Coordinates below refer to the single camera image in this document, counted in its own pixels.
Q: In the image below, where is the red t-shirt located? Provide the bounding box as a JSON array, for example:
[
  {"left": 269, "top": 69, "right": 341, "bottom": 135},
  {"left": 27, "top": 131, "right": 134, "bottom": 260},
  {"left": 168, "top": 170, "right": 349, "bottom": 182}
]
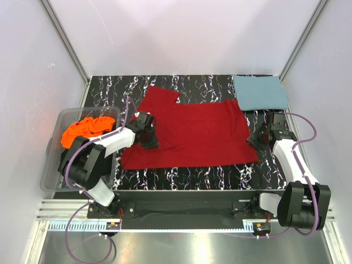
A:
[{"left": 121, "top": 86, "right": 259, "bottom": 170}]

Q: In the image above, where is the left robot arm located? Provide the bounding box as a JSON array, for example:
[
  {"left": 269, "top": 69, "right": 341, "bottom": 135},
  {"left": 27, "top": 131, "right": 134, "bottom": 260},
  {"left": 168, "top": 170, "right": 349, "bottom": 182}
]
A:
[{"left": 58, "top": 112, "right": 159, "bottom": 218}]

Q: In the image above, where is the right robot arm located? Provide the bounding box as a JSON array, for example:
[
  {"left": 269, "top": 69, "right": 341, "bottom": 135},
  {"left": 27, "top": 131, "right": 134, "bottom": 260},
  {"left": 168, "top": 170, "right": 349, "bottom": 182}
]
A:
[{"left": 248, "top": 112, "right": 331, "bottom": 235}]

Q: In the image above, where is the folded blue t-shirt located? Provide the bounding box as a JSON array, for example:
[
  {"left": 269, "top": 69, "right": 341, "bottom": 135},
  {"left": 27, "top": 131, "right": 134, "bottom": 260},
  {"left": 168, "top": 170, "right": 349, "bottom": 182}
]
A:
[{"left": 233, "top": 75, "right": 289, "bottom": 111}]

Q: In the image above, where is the orange t-shirt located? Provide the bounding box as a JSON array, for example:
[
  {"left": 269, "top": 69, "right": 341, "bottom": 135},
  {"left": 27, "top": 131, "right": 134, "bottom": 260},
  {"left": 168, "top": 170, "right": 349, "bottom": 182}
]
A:
[{"left": 60, "top": 116, "right": 116, "bottom": 149}]

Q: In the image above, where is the black t-shirt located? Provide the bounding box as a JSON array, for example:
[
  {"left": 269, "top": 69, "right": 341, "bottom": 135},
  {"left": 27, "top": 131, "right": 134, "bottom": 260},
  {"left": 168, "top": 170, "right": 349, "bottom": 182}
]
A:
[{"left": 58, "top": 148, "right": 69, "bottom": 174}]

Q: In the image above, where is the left small circuit board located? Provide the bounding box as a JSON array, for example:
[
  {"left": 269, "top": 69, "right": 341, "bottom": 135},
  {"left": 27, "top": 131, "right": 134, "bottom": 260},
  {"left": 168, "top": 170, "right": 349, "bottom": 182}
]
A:
[{"left": 106, "top": 222, "right": 121, "bottom": 230}]

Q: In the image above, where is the small circuit board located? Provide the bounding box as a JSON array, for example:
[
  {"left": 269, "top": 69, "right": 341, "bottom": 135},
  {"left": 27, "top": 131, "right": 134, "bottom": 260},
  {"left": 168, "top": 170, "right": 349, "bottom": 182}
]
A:
[
  {"left": 106, "top": 222, "right": 121, "bottom": 230},
  {"left": 254, "top": 223, "right": 271, "bottom": 233}
]

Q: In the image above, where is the right small circuit board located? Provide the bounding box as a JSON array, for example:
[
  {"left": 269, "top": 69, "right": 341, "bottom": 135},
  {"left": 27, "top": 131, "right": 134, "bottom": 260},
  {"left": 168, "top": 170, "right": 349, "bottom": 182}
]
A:
[{"left": 254, "top": 223, "right": 271, "bottom": 233}]

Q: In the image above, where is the clear plastic bin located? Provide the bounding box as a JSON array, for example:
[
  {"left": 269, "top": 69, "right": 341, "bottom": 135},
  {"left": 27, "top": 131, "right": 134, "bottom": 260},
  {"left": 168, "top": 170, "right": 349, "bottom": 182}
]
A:
[{"left": 40, "top": 106, "right": 120, "bottom": 193}]

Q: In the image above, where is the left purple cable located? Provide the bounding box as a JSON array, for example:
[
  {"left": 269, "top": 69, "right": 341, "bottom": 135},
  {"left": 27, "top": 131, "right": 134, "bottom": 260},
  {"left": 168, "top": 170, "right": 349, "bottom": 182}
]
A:
[{"left": 64, "top": 96, "right": 141, "bottom": 263}]

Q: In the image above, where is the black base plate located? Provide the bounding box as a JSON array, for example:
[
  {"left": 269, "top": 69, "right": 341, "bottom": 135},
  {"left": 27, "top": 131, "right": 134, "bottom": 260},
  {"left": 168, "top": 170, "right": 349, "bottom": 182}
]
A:
[{"left": 87, "top": 190, "right": 277, "bottom": 228}]

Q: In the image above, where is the grey slotted cable duct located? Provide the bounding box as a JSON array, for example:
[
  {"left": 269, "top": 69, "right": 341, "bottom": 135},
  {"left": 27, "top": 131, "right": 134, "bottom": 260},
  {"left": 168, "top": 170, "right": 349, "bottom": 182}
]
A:
[{"left": 48, "top": 221, "right": 258, "bottom": 232}]

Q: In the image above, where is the right aluminium frame post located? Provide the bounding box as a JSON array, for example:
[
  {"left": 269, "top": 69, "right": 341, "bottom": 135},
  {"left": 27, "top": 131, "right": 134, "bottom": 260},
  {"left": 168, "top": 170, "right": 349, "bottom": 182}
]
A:
[{"left": 279, "top": 0, "right": 330, "bottom": 82}]

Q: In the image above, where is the aluminium frame post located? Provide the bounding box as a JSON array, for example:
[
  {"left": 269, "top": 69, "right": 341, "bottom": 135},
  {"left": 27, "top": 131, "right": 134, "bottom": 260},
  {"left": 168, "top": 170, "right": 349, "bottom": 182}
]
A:
[
  {"left": 39, "top": 0, "right": 90, "bottom": 84},
  {"left": 279, "top": 0, "right": 330, "bottom": 82}
]

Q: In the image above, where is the left aluminium frame post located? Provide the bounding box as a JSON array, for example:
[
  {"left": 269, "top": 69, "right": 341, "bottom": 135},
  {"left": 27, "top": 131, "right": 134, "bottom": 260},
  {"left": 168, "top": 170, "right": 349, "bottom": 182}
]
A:
[{"left": 39, "top": 0, "right": 90, "bottom": 84}]

